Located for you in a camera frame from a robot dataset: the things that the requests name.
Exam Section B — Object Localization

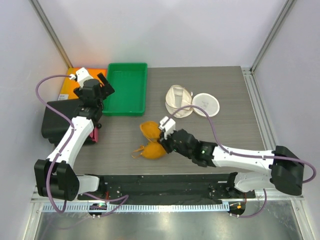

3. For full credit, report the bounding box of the orange lace bra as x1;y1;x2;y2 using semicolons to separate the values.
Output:
131;121;167;160

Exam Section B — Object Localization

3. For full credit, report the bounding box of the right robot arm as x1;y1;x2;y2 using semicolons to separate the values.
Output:
158;129;305;198

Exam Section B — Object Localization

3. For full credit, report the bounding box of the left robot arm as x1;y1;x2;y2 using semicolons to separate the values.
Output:
34;67;115;203

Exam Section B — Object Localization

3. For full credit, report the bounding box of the orange clip file folder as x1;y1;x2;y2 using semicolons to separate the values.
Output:
58;68;108;101

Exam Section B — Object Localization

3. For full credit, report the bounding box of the green plastic tray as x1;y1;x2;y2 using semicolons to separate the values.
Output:
102;62;148;117

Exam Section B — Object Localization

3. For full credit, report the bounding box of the black pink drawer unit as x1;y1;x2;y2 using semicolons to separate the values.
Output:
41;98;102;146

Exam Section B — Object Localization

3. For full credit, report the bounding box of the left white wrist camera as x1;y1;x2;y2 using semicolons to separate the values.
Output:
68;67;93;87

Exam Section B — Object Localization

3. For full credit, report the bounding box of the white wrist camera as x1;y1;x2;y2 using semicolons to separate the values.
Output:
68;67;93;87
158;116;176;140

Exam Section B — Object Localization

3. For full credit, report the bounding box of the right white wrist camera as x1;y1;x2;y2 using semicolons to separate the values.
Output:
158;116;176;140

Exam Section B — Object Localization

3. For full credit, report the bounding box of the white slotted cable duct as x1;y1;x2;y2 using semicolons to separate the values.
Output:
42;202;230;213

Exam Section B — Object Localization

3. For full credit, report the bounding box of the left aluminium frame post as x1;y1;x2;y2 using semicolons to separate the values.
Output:
29;0;74;68

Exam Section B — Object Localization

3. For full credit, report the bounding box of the aluminium frame post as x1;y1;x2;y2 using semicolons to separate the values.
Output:
29;0;74;68
250;0;297;74

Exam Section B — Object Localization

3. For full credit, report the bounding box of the front aluminium rail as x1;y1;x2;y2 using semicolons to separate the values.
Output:
30;186;304;203

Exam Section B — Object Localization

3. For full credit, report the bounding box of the right aluminium frame post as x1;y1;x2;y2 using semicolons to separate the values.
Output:
250;0;297;74

